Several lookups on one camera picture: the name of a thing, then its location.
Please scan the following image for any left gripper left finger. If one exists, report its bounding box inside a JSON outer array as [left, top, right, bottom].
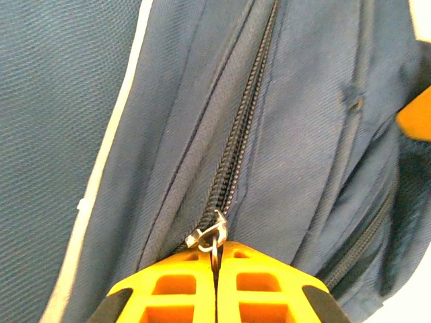
[[86, 248, 217, 323]]

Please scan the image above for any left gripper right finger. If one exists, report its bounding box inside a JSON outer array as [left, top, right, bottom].
[[217, 240, 353, 323]]

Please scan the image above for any navy blue backpack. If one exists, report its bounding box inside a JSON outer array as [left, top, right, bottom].
[[0, 0, 431, 323]]

